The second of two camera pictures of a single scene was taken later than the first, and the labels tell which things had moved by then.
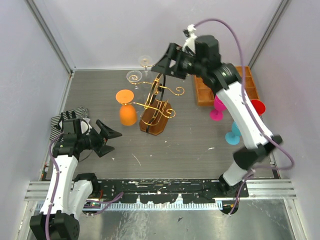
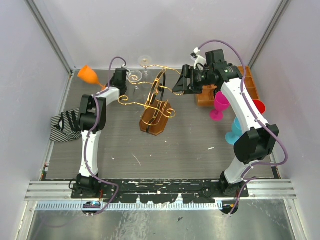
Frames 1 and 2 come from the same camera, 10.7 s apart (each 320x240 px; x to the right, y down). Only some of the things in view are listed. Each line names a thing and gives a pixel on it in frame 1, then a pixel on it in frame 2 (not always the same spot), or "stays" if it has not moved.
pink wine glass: (217, 114) stays
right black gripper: (174, 52) → (187, 72)
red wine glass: (259, 106) stays
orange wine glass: (128, 114) → (89, 74)
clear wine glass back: (145, 61) stays
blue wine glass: (233, 137) stays
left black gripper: (101, 141) → (112, 79)
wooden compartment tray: (205, 97) stays
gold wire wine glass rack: (154, 119) stays
